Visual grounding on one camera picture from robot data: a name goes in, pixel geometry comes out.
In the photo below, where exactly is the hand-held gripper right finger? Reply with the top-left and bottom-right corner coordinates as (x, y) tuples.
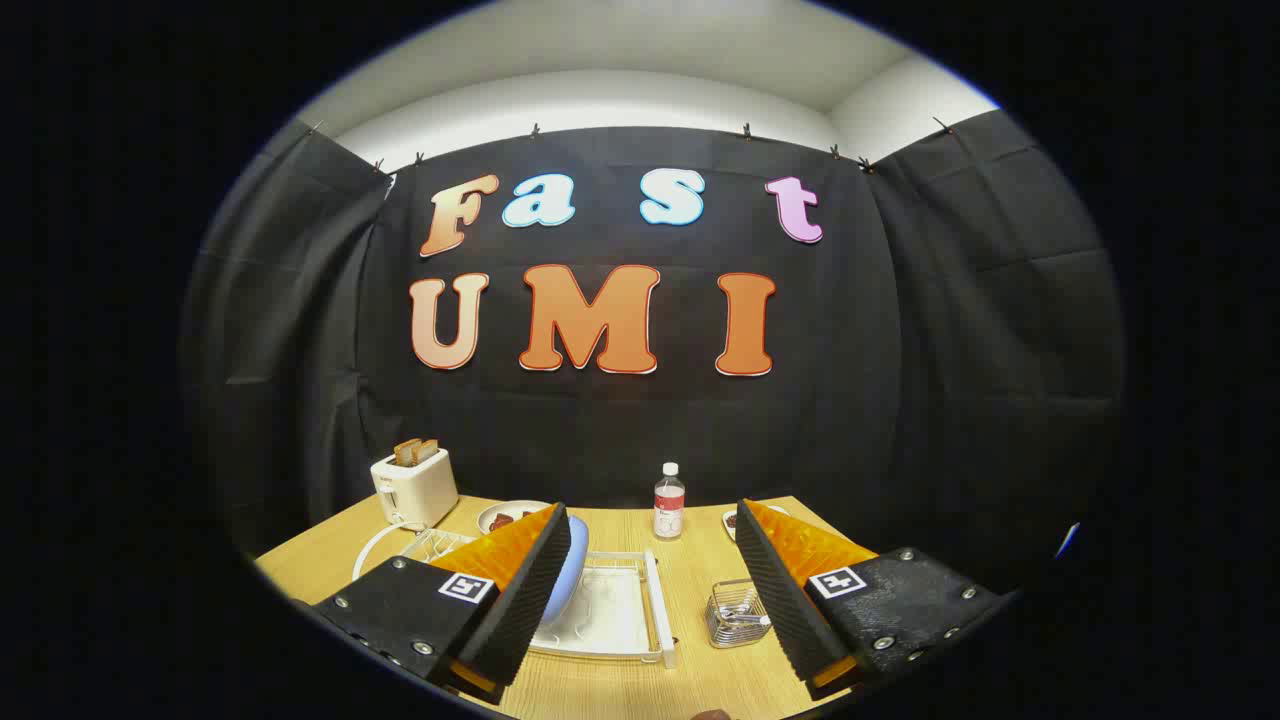
(735, 499), (1007, 692)

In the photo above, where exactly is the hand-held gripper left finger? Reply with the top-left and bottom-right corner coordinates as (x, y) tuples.
(312, 503), (572, 702)

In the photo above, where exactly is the blue plate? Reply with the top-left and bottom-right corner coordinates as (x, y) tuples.
(540, 515), (590, 625)

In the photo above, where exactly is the metal wire basket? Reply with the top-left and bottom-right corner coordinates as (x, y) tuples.
(706, 579), (773, 649)

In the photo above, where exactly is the white wire dish rack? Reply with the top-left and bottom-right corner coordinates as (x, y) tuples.
(400, 528), (679, 669)

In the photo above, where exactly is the white divided dish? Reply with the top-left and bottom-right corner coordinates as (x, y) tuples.
(722, 504), (791, 542)

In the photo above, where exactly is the white round dish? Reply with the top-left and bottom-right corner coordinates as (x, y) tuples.
(477, 500), (553, 536)

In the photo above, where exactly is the clear red label bottle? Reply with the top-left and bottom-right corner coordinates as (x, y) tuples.
(654, 462), (687, 542)

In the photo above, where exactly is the white toaster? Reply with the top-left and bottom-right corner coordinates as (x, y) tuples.
(370, 447), (459, 529)

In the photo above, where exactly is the black backdrop cloth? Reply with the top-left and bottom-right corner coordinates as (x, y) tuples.
(180, 108), (1126, 581)

